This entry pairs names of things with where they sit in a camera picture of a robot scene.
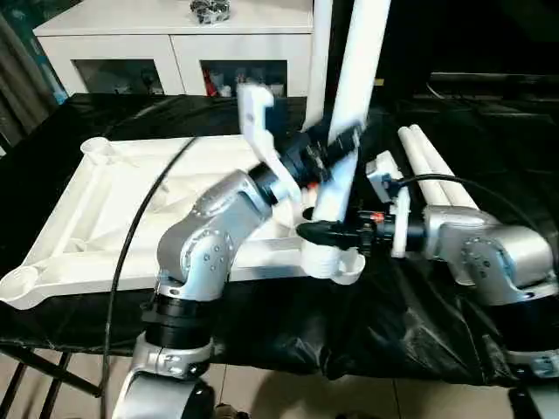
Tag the white plastic table leg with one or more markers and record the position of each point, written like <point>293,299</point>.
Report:
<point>447,166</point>
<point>362,61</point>
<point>320,52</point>
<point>428,166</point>

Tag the white plastic table top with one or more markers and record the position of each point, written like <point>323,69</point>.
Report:
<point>87,227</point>

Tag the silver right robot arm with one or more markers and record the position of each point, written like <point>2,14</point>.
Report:
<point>489,253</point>

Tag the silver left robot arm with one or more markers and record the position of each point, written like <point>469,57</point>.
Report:
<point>210,244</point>

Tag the toy figures behind cabinet glass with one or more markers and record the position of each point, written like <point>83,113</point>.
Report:
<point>244,80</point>

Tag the black tv cabinet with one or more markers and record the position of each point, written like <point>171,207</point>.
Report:
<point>472,39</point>

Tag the grey plush toy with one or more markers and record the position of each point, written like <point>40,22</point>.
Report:
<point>210,10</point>

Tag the silver right leg black foot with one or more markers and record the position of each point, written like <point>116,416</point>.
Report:
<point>355,415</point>

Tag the silver leg black foot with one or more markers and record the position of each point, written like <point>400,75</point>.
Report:
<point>230,412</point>
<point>355,415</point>

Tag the silver left leg black foot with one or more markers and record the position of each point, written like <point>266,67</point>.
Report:
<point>230,412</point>

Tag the white cabinet with glass doors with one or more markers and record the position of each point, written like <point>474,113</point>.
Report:
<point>131,39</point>

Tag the black work mat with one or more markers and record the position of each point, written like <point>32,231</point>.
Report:
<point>35,175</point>

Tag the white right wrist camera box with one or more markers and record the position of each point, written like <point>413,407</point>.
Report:
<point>384,170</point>

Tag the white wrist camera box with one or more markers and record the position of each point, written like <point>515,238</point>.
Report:
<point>255,113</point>
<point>384,170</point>

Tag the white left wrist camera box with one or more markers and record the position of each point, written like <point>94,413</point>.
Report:
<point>255,113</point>

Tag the black metal stand frame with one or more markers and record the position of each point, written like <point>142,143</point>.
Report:
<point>44,384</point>

